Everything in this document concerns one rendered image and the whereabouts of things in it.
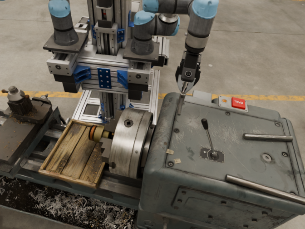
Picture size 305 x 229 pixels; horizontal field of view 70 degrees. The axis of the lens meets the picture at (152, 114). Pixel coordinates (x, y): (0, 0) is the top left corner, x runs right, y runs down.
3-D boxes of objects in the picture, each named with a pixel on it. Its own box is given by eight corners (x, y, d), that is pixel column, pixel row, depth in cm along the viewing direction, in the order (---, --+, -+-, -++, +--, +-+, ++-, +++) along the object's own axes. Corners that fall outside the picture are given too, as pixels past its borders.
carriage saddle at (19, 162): (61, 112, 139) (59, 105, 134) (14, 178, 108) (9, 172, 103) (18, 102, 141) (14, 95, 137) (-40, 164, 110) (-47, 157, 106)
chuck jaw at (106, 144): (124, 141, 99) (115, 161, 90) (124, 148, 102) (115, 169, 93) (101, 136, 100) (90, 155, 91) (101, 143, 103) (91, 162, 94)
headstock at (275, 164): (254, 155, 130) (291, 111, 101) (264, 243, 99) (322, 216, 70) (158, 132, 135) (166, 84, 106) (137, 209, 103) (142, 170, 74)
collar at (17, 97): (28, 92, 113) (26, 88, 111) (18, 102, 107) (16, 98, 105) (14, 89, 113) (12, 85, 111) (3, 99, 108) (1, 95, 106)
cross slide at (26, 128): (56, 105, 134) (54, 100, 131) (10, 166, 106) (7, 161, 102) (31, 99, 136) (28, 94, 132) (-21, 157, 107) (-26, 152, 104)
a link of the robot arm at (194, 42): (209, 39, 70) (184, 35, 70) (205, 52, 73) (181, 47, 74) (210, 29, 75) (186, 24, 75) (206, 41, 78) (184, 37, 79)
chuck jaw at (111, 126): (128, 133, 105) (133, 109, 103) (126, 135, 100) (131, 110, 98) (106, 128, 106) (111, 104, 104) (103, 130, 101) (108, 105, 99)
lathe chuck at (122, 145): (145, 133, 125) (148, 97, 99) (129, 186, 106) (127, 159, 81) (130, 129, 125) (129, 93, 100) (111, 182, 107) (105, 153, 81)
